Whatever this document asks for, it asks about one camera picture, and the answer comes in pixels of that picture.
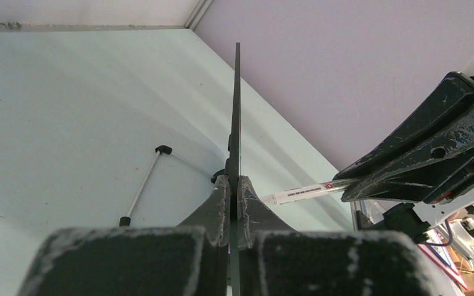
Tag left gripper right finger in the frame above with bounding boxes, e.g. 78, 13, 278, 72
239, 176, 442, 295

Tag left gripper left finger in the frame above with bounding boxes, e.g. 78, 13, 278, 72
18, 176, 230, 295

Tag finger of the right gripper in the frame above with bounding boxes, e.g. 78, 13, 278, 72
333, 72, 474, 180
342, 104, 474, 204

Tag black white marker pen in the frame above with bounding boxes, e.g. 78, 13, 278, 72
259, 179, 356, 205

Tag black framed whiteboard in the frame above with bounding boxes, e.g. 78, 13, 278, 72
227, 43, 241, 295

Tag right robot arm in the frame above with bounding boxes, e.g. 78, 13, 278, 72
336, 57, 474, 204

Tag whiteboard rear support rod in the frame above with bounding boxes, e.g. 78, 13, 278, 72
118, 145, 173, 227

